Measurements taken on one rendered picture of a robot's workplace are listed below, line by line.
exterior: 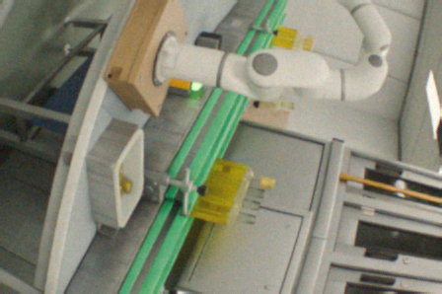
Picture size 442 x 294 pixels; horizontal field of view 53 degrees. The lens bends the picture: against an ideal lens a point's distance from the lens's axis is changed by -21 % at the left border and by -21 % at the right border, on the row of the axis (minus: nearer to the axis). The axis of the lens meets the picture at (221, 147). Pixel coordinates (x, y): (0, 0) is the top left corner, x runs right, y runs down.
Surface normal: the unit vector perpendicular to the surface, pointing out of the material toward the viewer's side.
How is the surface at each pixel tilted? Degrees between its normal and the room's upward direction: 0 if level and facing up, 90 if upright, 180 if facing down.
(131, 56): 90
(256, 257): 90
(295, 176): 90
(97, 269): 90
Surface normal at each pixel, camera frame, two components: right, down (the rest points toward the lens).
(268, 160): 0.09, -0.77
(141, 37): -0.10, -0.23
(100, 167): -0.27, 0.58
